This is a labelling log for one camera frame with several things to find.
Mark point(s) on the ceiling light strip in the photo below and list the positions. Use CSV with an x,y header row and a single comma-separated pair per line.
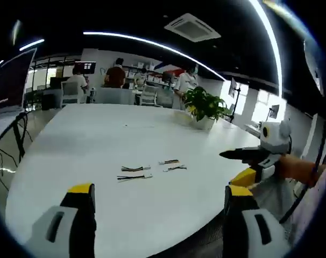
x,y
31,44
273,40
152,43

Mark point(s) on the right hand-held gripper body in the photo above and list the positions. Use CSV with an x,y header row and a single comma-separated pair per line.
x,y
276,139

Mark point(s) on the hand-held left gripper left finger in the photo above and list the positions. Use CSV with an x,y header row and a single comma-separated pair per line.
x,y
58,231

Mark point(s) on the potted green plant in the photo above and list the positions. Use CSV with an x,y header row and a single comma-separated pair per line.
x,y
203,104

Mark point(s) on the ceiling air conditioner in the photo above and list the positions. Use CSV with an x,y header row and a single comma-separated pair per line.
x,y
192,27

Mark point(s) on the monitor on black stand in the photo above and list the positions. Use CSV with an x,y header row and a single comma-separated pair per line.
x,y
234,87

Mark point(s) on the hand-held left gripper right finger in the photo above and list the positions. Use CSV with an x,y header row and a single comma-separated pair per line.
x,y
249,236

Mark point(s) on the shelf of white boxes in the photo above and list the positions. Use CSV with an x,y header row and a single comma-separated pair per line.
x,y
152,74

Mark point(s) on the wall screen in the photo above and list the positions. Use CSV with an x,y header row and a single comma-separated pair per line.
x,y
85,67

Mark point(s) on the white office chair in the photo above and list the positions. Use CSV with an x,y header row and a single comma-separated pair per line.
x,y
165,99
70,92
149,96

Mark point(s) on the white desk partition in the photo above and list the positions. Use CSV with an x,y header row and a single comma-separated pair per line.
x,y
114,96

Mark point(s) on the large monitor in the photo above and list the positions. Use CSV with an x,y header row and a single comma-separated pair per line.
x,y
12,80

